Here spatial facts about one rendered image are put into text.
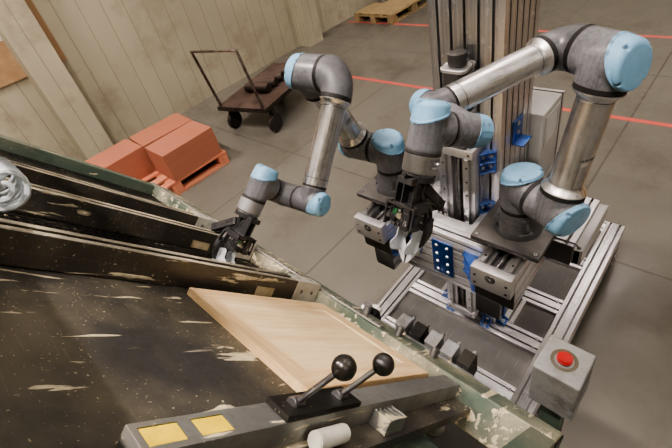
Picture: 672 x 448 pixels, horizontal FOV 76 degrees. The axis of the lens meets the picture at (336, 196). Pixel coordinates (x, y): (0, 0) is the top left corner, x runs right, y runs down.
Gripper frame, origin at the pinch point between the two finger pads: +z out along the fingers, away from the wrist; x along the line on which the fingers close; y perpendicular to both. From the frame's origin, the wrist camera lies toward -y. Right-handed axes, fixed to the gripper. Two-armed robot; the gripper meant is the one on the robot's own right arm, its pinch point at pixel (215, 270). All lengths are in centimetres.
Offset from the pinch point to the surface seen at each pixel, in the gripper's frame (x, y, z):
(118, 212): -21.5, -27.1, -3.7
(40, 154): -18, -119, 1
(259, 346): -18.1, 43.6, -0.1
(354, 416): -15, 68, -1
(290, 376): -18, 54, 0
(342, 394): -19, 66, -4
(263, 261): 38.0, -20.0, -0.3
